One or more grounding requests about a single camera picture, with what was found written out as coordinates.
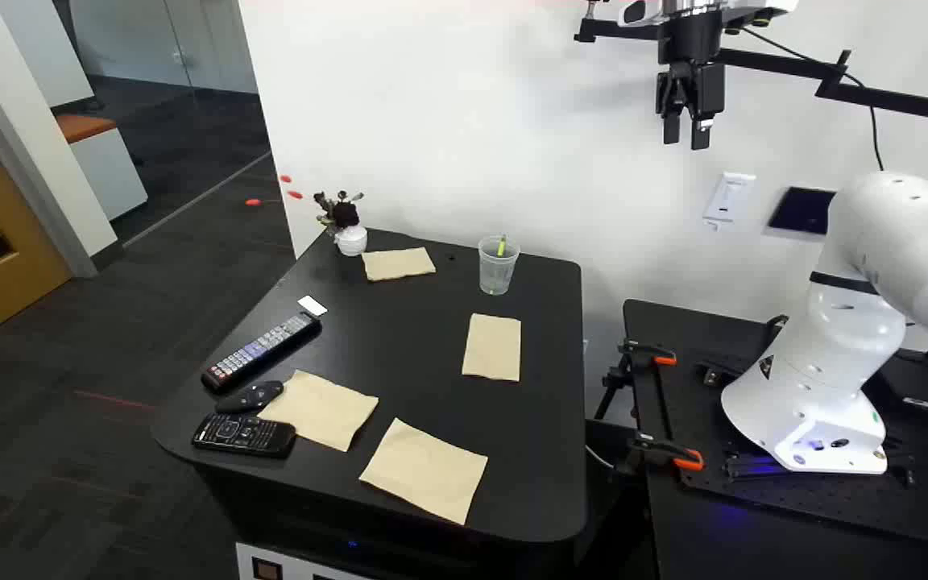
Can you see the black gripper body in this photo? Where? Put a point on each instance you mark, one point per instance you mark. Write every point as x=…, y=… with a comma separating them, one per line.
x=691, y=76

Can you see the green pen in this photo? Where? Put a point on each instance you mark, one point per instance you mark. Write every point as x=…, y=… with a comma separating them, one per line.
x=502, y=250

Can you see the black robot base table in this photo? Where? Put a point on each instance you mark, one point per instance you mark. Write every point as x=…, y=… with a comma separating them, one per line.
x=808, y=528

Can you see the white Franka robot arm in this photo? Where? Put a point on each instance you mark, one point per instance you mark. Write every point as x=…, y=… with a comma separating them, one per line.
x=840, y=366

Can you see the clear plastic cup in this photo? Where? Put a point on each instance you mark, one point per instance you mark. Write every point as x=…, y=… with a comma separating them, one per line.
x=496, y=275

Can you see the narrow beige paper napkin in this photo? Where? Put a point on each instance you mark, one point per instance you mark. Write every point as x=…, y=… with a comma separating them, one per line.
x=490, y=347

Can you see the small beige paper napkin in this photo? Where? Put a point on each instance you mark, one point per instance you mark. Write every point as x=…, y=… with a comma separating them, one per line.
x=398, y=267

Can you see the black rounded work table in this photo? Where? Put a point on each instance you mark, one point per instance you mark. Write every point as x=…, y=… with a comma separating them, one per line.
x=412, y=342

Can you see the white vase with dark flowers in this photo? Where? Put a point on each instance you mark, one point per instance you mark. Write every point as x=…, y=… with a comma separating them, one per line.
x=349, y=239

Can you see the small white block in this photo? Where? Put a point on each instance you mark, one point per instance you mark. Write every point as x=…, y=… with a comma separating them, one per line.
x=315, y=307

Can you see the large beige paper napkin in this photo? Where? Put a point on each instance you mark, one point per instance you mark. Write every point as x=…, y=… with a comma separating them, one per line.
x=424, y=472

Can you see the red floor marker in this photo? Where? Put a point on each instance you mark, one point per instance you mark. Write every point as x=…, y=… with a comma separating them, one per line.
x=252, y=202

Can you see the long black remote control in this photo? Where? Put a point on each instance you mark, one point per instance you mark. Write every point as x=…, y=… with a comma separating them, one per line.
x=262, y=351

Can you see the small black remote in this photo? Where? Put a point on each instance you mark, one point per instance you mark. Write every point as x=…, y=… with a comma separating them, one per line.
x=249, y=399

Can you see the wide black button remote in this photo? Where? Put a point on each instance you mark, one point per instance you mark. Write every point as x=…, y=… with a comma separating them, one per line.
x=244, y=438

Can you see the white bench with orange cushion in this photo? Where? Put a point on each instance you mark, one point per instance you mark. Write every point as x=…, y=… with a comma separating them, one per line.
x=109, y=164

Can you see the white wall outlet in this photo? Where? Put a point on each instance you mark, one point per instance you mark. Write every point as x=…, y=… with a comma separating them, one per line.
x=728, y=202

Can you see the black wall panel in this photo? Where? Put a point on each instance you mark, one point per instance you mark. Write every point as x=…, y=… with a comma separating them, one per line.
x=799, y=211

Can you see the black camera boom rod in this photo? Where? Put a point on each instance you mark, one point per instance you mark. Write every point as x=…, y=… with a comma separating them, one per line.
x=895, y=97

